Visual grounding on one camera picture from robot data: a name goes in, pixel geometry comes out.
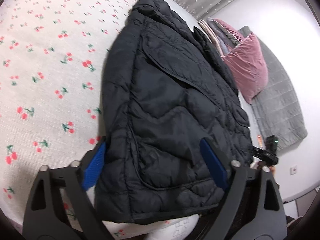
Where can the pink velvet pillow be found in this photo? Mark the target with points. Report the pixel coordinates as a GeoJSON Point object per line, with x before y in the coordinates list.
{"type": "Point", "coordinates": [245, 60]}

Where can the grey quilted headboard cushion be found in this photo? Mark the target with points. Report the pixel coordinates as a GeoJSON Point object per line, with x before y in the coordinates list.
{"type": "Point", "coordinates": [276, 109]}

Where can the black puffer jacket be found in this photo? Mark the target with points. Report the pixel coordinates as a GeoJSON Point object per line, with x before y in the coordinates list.
{"type": "Point", "coordinates": [164, 89]}

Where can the white wall socket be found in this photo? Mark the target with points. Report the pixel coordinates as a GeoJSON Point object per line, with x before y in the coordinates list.
{"type": "Point", "coordinates": [293, 170]}

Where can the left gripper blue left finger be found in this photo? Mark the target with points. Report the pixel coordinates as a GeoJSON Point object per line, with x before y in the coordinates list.
{"type": "Point", "coordinates": [92, 165]}

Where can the white cherry print bedsheet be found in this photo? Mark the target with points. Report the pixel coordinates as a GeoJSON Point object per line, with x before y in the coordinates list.
{"type": "Point", "coordinates": [52, 57]}

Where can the folded clothes stack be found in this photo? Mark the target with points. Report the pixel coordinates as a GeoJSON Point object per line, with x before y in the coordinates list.
{"type": "Point", "coordinates": [222, 35]}

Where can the person right hand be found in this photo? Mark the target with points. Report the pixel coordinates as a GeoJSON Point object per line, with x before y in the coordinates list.
{"type": "Point", "coordinates": [262, 165]}

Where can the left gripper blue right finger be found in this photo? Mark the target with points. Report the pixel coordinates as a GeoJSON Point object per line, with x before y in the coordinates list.
{"type": "Point", "coordinates": [217, 162]}

